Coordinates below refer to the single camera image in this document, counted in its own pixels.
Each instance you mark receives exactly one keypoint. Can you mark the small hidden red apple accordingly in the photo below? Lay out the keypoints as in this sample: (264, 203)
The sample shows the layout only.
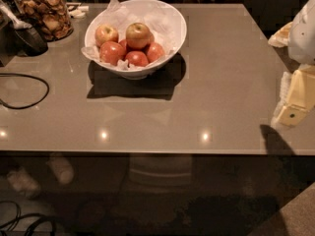
(123, 43)

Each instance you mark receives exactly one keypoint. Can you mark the front middle red apple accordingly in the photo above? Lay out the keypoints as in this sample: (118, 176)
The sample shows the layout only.
(137, 58)

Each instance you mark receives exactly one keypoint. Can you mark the right red apple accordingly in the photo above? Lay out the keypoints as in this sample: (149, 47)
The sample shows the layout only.
(154, 51)

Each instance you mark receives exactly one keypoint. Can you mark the small white items on table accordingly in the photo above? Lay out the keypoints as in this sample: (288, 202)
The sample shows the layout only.
(77, 11)

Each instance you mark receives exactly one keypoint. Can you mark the white ceramic bowl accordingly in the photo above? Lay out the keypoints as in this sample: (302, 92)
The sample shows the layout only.
(170, 20)

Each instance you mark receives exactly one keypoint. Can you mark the black round device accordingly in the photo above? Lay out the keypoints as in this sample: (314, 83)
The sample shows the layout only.
(30, 41)

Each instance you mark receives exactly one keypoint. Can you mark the white spoon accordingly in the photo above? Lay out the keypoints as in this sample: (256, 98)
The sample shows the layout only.
(17, 23)

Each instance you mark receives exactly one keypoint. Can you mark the yellow-red apple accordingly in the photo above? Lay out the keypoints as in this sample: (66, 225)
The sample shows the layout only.
(105, 33)
(138, 35)

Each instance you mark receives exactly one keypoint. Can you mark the glass jar of dried chips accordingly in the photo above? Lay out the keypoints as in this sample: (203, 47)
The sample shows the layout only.
(50, 16)

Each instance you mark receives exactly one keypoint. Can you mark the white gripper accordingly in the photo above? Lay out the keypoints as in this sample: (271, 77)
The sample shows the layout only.
(303, 33)

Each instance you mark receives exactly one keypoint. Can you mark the front left red apple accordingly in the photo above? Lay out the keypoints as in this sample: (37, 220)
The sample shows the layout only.
(111, 52)

